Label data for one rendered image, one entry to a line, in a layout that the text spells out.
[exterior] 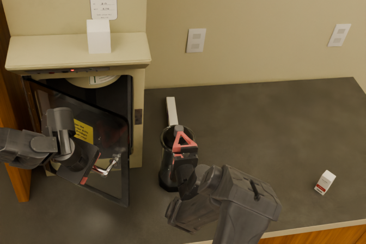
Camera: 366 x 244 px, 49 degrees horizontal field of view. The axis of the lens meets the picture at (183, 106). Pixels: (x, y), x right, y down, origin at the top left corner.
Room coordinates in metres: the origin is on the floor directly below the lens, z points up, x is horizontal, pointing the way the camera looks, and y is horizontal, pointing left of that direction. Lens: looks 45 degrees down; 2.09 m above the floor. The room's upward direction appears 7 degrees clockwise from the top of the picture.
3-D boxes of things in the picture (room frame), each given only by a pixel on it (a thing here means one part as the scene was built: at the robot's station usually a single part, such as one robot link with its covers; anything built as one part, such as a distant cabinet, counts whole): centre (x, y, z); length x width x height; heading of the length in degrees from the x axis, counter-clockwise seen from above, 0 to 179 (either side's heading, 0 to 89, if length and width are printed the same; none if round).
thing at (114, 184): (0.69, 0.27, 1.19); 0.30 x 0.01 x 0.40; 71
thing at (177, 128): (0.80, 0.00, 1.18); 0.09 x 0.09 x 0.07
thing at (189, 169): (0.64, -0.03, 1.20); 0.07 x 0.07 x 0.10; 16
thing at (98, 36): (0.75, 0.21, 1.54); 0.05 x 0.05 x 0.06; 16
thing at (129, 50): (0.74, 0.25, 1.46); 0.32 x 0.12 x 0.10; 106
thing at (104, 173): (0.64, 0.21, 1.20); 0.10 x 0.05 x 0.03; 71
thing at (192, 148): (0.71, -0.01, 1.23); 0.09 x 0.07 x 0.07; 16
